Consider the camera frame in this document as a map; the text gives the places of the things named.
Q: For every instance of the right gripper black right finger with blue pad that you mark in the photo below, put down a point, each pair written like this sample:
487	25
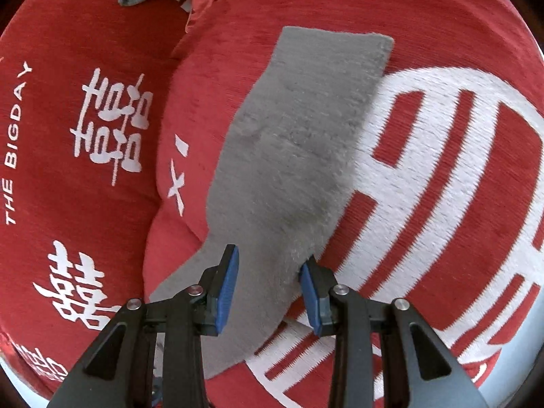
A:
418	369

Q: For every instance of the red sofa white characters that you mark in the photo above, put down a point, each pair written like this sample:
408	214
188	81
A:
112	123

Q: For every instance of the grey knit sweater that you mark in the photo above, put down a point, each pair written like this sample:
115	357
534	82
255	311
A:
285	175

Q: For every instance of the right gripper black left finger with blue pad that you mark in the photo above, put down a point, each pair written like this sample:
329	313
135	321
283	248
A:
117	368

